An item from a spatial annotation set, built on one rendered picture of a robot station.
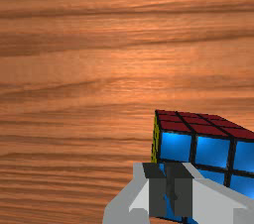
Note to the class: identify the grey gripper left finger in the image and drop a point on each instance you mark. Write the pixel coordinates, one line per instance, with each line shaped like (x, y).
(139, 198)

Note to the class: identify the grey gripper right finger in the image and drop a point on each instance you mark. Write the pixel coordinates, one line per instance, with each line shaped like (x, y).
(211, 201)

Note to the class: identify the many-coloured puzzle cube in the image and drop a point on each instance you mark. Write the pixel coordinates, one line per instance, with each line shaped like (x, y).
(211, 142)

